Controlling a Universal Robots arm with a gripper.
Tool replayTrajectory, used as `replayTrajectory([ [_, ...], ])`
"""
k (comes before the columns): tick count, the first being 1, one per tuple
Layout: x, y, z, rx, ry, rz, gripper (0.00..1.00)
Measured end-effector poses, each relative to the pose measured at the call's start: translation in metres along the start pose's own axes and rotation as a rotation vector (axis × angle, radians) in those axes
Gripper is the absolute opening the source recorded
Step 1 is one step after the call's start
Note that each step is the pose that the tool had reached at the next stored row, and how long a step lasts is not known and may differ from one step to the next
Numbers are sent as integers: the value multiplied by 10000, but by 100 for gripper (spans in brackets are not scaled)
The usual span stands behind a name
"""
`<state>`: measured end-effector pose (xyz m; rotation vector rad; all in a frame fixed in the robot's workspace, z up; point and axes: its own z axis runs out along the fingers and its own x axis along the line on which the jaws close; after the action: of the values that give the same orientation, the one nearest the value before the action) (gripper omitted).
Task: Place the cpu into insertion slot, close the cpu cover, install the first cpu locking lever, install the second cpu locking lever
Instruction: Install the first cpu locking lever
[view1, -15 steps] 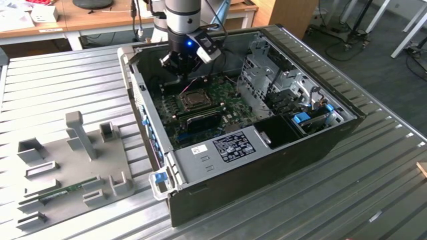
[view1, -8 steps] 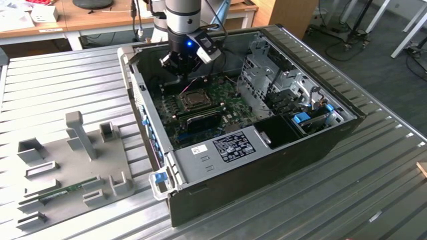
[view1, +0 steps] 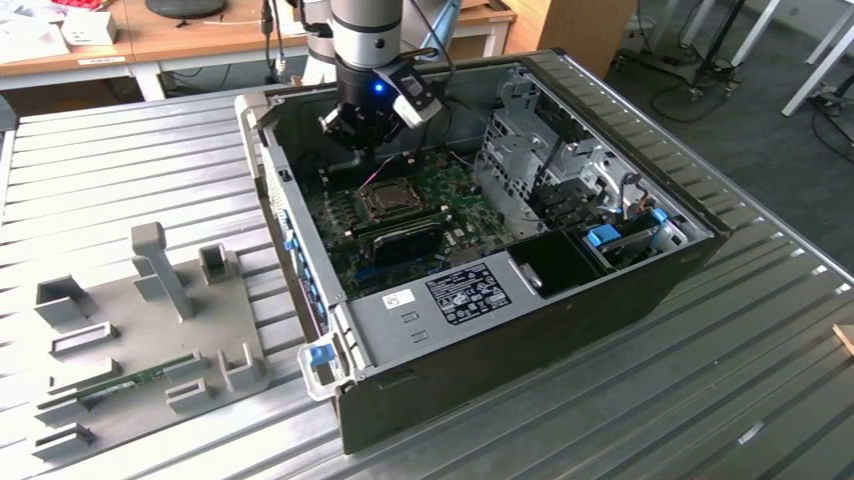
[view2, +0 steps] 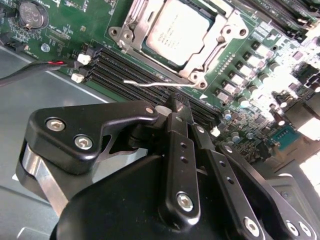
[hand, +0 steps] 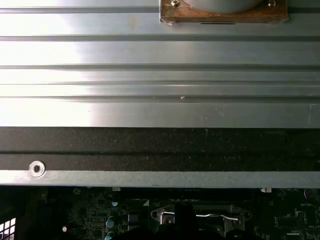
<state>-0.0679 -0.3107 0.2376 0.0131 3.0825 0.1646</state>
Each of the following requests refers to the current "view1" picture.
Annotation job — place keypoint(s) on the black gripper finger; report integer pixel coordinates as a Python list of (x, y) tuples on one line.
[(386, 127), (343, 125)]

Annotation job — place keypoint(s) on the metal locking lever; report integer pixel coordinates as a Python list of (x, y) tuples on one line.
[(376, 173)]

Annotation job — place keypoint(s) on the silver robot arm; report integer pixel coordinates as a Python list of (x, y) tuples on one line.
[(367, 30)]

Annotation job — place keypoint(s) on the CPU socket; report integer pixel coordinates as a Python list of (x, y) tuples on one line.
[(383, 215)]

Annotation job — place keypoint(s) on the silver metal drive cage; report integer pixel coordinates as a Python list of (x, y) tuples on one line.
[(514, 150)]

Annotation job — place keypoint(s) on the green RAM stick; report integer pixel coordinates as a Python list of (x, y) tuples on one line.
[(400, 226), (134, 379)]

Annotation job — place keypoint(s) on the green motherboard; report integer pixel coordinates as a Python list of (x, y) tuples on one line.
[(467, 220)]

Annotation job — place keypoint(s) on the black graphics card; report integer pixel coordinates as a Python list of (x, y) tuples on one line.
[(407, 247)]

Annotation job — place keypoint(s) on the wooden desk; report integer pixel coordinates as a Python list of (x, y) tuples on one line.
[(200, 35)]

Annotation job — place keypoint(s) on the blue plastic clip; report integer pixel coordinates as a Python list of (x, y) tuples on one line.
[(288, 246), (658, 216)]

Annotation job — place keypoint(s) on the black round pad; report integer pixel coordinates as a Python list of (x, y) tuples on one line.
[(187, 7)]

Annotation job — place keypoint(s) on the wooden cabinet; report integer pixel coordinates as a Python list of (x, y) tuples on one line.
[(574, 30)]

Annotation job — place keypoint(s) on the hard disk in blue carrier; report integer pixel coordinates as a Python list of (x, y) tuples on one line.
[(603, 235)]

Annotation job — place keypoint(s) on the white cardboard box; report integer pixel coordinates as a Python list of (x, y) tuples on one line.
[(89, 27)]

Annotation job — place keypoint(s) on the grey power supply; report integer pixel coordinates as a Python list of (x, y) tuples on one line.
[(387, 345)]

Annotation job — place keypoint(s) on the blue case latch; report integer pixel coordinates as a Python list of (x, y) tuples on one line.
[(319, 356)]

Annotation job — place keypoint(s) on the black wheeled stand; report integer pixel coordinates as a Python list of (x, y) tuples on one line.
[(707, 75)]

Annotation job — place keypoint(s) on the black PC case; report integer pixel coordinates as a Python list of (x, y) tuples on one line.
[(534, 350)]

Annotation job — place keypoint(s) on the white plastic bag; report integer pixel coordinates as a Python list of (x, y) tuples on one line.
[(29, 40)]

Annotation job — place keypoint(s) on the grey parts rack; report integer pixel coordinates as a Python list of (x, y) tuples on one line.
[(154, 340)]

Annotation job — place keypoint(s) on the white table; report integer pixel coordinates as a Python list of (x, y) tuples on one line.
[(821, 79)]

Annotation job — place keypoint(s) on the wooden block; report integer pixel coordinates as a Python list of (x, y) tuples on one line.
[(846, 340)]

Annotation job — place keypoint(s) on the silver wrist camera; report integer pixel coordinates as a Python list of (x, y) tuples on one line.
[(416, 100)]

